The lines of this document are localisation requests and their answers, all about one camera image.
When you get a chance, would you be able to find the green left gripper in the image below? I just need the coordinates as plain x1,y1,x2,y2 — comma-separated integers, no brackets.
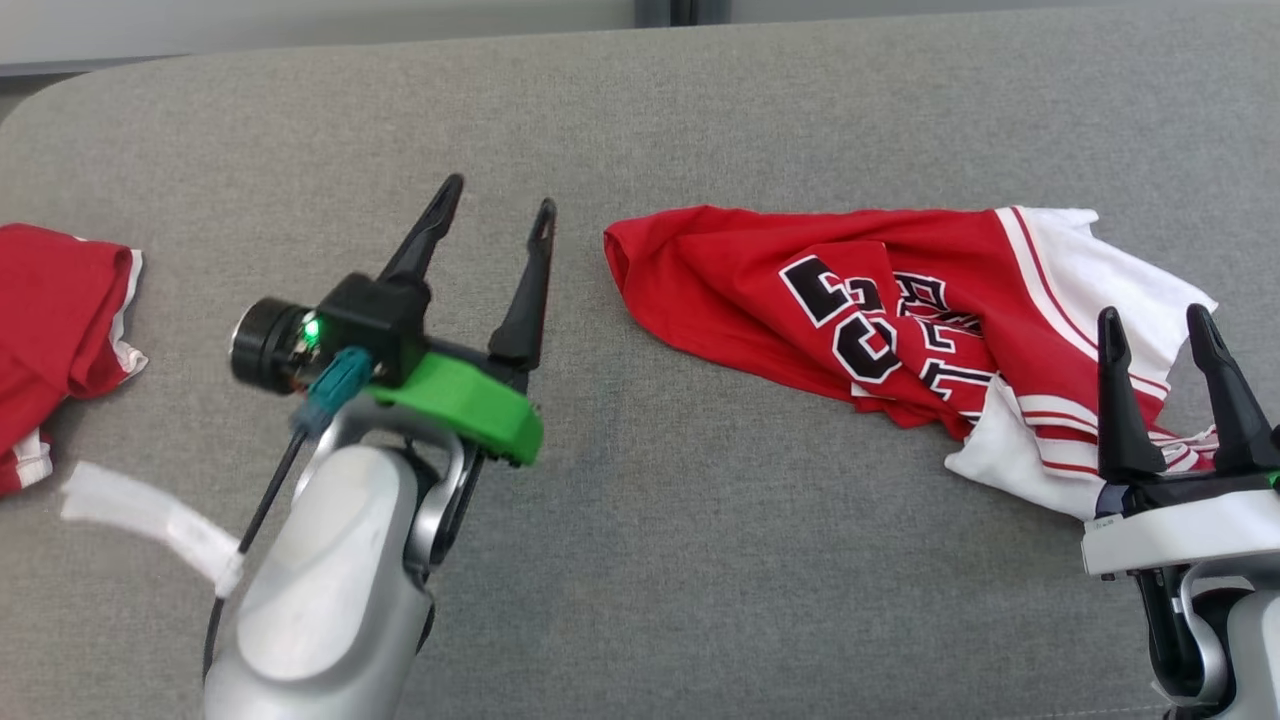
370,175,559,469

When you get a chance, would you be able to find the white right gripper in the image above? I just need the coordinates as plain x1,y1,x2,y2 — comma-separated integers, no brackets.
1082,304,1280,577

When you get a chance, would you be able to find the red Bulls basketball jersey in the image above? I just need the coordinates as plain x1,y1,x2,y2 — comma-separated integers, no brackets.
603,205,1221,521

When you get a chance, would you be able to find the red basketball shorts white trim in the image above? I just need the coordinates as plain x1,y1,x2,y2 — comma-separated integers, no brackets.
0,223,149,496

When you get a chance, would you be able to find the grey baseboard strip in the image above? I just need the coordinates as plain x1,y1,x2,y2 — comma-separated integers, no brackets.
0,54,193,80

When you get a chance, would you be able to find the teal left camera connector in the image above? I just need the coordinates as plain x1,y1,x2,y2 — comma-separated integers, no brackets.
292,346,375,437

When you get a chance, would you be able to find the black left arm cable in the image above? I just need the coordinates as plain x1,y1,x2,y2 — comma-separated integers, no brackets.
203,428,309,683

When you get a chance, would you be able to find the white cable label tag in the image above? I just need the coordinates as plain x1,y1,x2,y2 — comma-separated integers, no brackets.
60,461,247,599

